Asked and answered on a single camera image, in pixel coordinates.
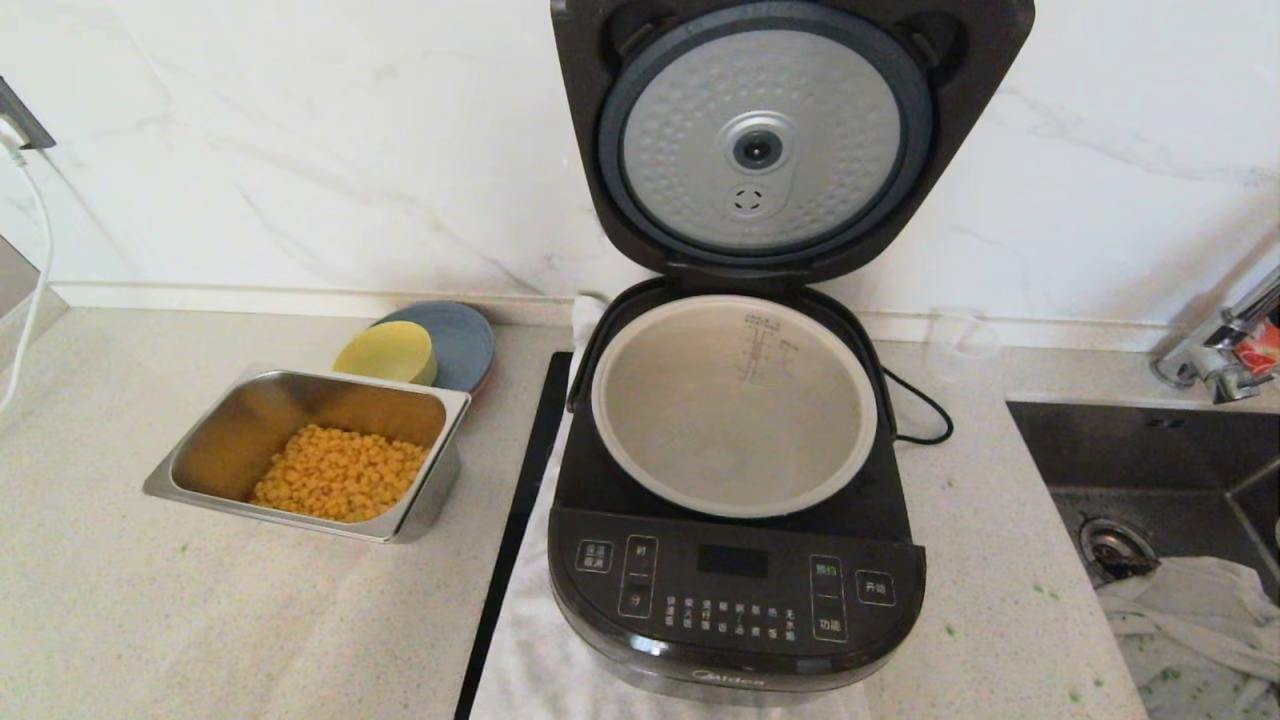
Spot black rice cooker lid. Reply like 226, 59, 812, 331
549, 0, 1037, 287

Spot grey inner pot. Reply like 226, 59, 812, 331
590, 295, 880, 519

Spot black rice cooker body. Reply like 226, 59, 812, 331
547, 280, 928, 706

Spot yellow bowl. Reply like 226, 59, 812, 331
331, 320, 438, 387

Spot blue plate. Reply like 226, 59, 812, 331
372, 301, 496, 394

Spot black strip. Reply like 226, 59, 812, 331
455, 352, 574, 720

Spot white towel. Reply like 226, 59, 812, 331
470, 293, 873, 720

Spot yellow corn kernels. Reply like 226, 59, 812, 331
250, 423, 431, 525

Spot clear measuring cup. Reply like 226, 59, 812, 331
925, 308, 1003, 386

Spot stainless steel tray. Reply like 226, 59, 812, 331
141, 368, 472, 544

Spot metal sink drain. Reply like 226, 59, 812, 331
1077, 517, 1161, 581

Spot chrome faucet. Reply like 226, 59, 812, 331
1148, 264, 1280, 405

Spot orange red item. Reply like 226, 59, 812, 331
1235, 325, 1280, 379

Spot white cloth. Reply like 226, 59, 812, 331
1094, 555, 1280, 720

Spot black power cord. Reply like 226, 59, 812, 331
885, 368, 954, 446

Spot white cable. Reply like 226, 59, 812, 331
0, 120, 53, 413

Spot dark wall socket plate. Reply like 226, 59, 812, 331
0, 75, 56, 151

